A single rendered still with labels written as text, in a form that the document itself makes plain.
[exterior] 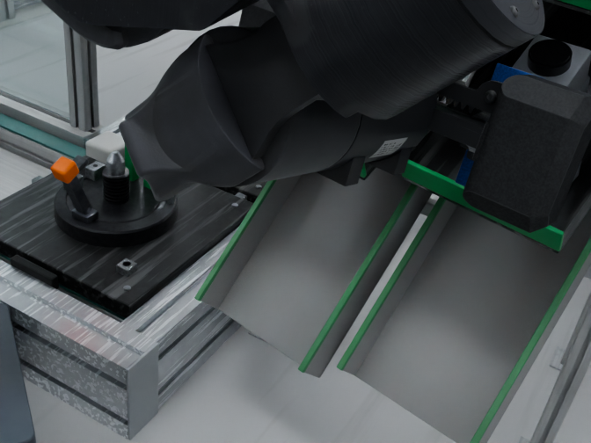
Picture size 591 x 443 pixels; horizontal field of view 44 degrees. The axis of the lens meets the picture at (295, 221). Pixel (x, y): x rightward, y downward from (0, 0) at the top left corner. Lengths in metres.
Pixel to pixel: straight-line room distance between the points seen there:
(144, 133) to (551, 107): 0.16
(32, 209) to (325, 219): 0.37
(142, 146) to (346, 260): 0.44
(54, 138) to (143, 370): 0.47
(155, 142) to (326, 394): 0.60
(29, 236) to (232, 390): 0.28
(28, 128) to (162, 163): 0.87
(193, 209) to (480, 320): 0.39
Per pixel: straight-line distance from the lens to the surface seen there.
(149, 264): 0.82
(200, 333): 0.82
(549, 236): 0.53
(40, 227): 0.88
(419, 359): 0.67
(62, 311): 0.79
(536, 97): 0.32
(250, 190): 0.95
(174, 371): 0.80
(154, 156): 0.27
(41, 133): 1.12
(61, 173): 0.79
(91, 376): 0.76
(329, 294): 0.69
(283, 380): 0.85
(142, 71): 1.53
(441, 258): 0.69
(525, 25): 0.23
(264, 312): 0.71
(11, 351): 0.60
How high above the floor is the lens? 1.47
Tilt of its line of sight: 34 degrees down
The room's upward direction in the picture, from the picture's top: 8 degrees clockwise
